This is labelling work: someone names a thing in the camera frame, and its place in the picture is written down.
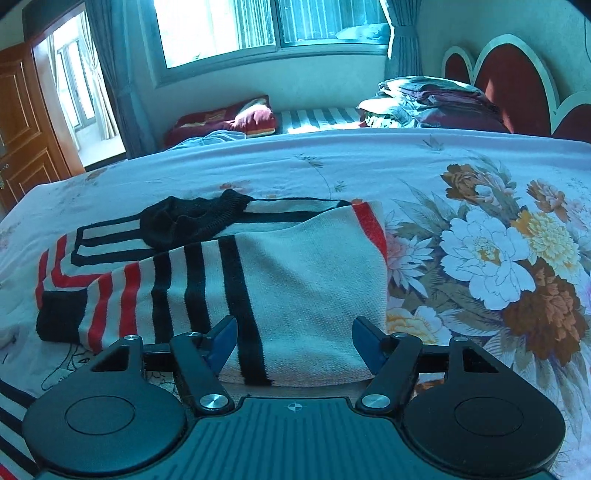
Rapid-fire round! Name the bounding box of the striped knit sweater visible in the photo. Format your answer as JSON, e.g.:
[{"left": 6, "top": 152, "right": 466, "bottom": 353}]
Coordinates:
[{"left": 36, "top": 188, "right": 389, "bottom": 387}]

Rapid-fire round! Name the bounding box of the red cushion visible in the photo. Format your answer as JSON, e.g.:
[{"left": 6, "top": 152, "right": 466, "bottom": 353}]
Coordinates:
[{"left": 164, "top": 95, "right": 278, "bottom": 149}]

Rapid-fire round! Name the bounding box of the balcony window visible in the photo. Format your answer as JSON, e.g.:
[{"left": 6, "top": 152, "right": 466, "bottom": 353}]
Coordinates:
[{"left": 46, "top": 28, "right": 122, "bottom": 155}]

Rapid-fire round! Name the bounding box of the red heart-shaped headboard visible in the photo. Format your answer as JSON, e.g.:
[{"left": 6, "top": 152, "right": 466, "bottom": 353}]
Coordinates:
[{"left": 441, "top": 33, "right": 591, "bottom": 144}]

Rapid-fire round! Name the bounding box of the blue-grey curtain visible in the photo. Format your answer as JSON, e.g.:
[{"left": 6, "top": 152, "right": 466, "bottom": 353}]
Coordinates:
[
  {"left": 85, "top": 0, "right": 162, "bottom": 160},
  {"left": 383, "top": 0, "right": 423, "bottom": 80}
]

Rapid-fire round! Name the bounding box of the pile of folded bedding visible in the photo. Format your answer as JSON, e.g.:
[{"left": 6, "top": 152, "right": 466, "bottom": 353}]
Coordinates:
[{"left": 356, "top": 76, "right": 511, "bottom": 134}]

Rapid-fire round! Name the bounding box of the floral bed sheet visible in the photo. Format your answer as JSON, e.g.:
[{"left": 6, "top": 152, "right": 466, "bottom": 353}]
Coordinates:
[{"left": 0, "top": 127, "right": 591, "bottom": 480}]

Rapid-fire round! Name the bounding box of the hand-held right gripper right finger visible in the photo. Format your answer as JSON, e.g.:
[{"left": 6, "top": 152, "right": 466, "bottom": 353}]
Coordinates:
[{"left": 352, "top": 316, "right": 502, "bottom": 412}]

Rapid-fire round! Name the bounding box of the striped pillow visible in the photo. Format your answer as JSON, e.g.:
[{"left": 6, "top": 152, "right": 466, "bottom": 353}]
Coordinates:
[{"left": 274, "top": 106, "right": 365, "bottom": 136}]

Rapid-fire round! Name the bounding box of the light blue cloth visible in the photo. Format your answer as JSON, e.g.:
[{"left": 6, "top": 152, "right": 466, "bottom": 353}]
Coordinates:
[{"left": 173, "top": 129, "right": 247, "bottom": 149}]

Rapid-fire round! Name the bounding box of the wooden door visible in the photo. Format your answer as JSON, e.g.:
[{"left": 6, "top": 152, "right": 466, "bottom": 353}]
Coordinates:
[{"left": 0, "top": 44, "right": 75, "bottom": 213}]

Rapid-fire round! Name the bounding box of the white cartoon print garment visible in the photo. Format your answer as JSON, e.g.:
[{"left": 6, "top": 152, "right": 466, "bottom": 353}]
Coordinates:
[{"left": 0, "top": 320, "right": 178, "bottom": 480}]

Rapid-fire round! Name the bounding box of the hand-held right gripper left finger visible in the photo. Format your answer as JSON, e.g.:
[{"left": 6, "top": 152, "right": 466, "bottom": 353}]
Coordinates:
[{"left": 91, "top": 316, "right": 239, "bottom": 415}]

